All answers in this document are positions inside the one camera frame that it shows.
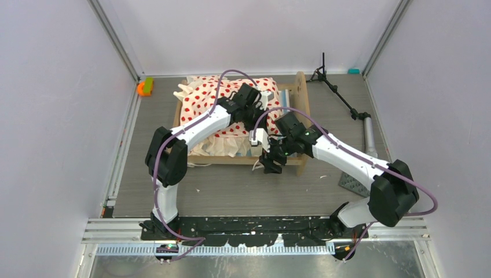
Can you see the orange green toy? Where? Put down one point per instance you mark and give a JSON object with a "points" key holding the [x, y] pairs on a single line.
{"points": [[145, 88]]}

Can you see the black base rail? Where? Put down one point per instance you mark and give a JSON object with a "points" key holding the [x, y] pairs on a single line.
{"points": [[222, 236]]}

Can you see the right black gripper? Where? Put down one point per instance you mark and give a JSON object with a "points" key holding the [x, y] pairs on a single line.
{"points": [[267, 157]]}

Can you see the black perforated pad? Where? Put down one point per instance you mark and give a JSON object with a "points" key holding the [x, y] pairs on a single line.
{"points": [[351, 184]]}

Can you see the wooden pet bed frame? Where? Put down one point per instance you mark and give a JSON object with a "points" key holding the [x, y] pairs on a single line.
{"points": [[231, 145]]}

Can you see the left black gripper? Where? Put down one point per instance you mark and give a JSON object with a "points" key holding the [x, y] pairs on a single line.
{"points": [[258, 108]]}

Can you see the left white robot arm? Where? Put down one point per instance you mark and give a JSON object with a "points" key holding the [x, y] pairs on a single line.
{"points": [[167, 156]]}

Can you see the teal small block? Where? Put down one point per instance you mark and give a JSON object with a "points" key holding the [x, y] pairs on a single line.
{"points": [[354, 71]]}

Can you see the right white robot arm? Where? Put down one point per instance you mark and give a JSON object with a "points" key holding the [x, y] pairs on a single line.
{"points": [[391, 196]]}

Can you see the strawberry print ruffled blanket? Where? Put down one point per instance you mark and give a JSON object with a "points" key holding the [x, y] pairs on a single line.
{"points": [[218, 116]]}

